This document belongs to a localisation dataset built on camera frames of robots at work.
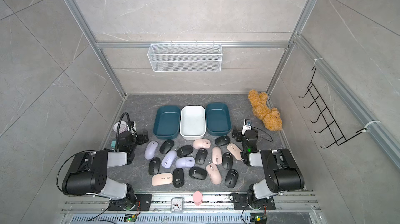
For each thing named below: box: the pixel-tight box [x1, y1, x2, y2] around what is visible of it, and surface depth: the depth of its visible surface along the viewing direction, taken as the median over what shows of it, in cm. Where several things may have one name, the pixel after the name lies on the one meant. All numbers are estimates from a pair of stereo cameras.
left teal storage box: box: [153, 104, 181, 140], surface depth 106 cm
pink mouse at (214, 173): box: [205, 163, 222, 185], surface depth 81 cm
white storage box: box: [179, 105, 207, 141], surface depth 106 cm
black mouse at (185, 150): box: [176, 144, 194, 158], surface depth 90 cm
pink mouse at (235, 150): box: [226, 142, 243, 161], surface depth 91 cm
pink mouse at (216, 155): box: [211, 146, 223, 165], surface depth 88 cm
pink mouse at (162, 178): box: [151, 172, 173, 186], surface depth 81 cm
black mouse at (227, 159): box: [222, 152, 234, 170], surface depth 87 cm
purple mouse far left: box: [144, 140, 159, 160], surface depth 91 cm
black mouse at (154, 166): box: [148, 157, 161, 176], surface depth 85 cm
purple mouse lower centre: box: [175, 156, 196, 169], surface depth 86 cm
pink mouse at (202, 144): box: [192, 139, 211, 150], surface depth 93 cm
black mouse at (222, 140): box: [214, 135, 231, 147], surface depth 95 cm
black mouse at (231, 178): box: [224, 168, 239, 189], surface depth 81 cm
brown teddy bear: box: [247, 89, 283, 132], surface depth 99 cm
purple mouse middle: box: [160, 150, 178, 169], surface depth 87 cm
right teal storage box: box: [205, 102, 233, 136], surface depth 108 cm
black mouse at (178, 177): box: [172, 167, 185, 189], surface depth 81 cm
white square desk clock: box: [170, 196, 185, 214], surface depth 73 cm
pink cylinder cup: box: [192, 191, 203, 206], surface depth 70 cm
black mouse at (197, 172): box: [188, 166, 208, 181], surface depth 83 cm
